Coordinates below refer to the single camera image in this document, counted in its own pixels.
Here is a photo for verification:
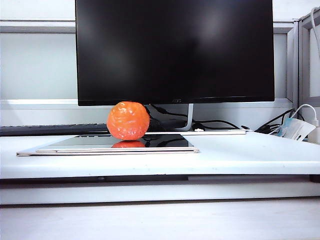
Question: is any orange fruit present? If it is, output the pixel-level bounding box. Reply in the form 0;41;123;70
106;100;151;141

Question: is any flat tablet with glossy screen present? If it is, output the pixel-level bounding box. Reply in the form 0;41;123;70
16;133;201;157

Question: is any silver monitor stand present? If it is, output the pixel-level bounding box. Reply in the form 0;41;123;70
146;103;247;136

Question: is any black plug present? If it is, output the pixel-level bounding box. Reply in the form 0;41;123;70
193;121;206;133

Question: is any black computer monitor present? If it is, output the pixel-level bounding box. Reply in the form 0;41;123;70
75;0;276;107

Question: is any black keyboard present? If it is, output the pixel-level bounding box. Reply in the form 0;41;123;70
0;123;111;137

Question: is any packaged face mask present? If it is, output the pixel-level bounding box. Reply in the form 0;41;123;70
276;117;317;142

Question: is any white power adapter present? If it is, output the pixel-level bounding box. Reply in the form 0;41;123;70
307;119;320;145

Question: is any black monitor cable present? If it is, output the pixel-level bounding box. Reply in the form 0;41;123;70
199;119;247;131

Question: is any black cable bundle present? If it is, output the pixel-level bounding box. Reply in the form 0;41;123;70
254;108;296;134

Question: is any white charger cable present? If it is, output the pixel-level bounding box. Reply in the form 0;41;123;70
291;103;320;126

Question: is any grey partition frame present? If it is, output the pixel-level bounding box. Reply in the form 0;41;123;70
286;14;320;109

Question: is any white hanging cable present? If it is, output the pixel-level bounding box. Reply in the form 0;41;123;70
309;6;320;55

